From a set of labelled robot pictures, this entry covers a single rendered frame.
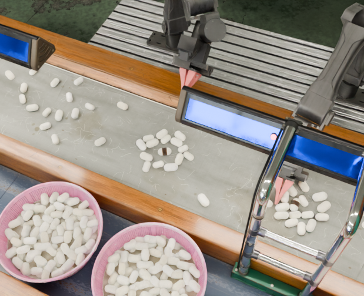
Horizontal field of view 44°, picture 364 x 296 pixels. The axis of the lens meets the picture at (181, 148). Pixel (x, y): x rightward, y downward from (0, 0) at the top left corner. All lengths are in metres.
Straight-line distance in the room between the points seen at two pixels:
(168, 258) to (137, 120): 0.44
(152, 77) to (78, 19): 1.53
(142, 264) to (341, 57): 0.68
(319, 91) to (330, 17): 1.80
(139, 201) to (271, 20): 1.87
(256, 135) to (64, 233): 0.56
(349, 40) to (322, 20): 1.75
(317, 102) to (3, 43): 0.74
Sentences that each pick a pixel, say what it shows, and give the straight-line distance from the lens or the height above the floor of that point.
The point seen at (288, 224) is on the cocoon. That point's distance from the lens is 1.16.
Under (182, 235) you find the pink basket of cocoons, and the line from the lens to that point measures 1.12.
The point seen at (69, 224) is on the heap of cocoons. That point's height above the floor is 0.75.
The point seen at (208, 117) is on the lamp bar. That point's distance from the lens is 0.91.
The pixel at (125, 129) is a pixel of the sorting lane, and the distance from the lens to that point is 1.33.
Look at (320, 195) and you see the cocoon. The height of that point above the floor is 0.76.
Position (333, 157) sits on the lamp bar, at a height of 1.08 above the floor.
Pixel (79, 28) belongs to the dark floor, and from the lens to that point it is 2.83.
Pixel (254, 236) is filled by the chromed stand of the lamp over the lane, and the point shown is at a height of 0.95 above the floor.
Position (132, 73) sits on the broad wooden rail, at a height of 0.76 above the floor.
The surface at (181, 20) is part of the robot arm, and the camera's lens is 1.52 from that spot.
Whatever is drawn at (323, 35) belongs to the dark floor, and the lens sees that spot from 2.79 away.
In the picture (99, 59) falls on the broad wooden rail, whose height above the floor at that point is 0.76.
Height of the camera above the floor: 1.79
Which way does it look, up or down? 56 degrees down
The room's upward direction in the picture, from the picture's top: 2 degrees counter-clockwise
